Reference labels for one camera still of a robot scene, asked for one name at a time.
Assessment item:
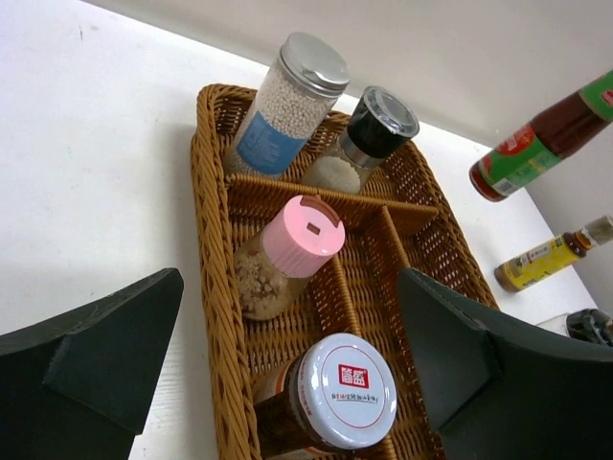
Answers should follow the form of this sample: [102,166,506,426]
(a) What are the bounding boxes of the silver-lid white pellet jar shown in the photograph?
[223,32,351,178]

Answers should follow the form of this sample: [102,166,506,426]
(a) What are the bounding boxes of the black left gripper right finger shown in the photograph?
[397,268,612,459]

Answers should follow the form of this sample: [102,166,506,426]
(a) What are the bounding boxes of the brown wicker divided basket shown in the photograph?
[191,84,496,459]

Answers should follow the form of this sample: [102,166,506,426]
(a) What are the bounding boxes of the small yellow-label bottle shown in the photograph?
[494,215,612,292]

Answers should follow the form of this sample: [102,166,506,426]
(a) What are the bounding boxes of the pink-cap seasoning bottle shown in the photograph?
[234,195,346,321]

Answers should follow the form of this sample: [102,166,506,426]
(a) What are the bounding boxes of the white-lid brown sauce jar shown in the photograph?
[252,333,397,459]

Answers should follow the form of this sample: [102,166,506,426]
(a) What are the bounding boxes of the small dark bottle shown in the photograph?
[566,309,612,347]

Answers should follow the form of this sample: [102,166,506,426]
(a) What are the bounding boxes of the yellow-cap brown sauce bottle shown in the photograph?
[468,72,612,202]

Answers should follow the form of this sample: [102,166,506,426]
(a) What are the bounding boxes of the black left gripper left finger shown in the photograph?
[1,268,184,459]

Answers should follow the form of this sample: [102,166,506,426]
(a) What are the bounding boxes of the black-cap salt grinder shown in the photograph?
[301,86,420,195]

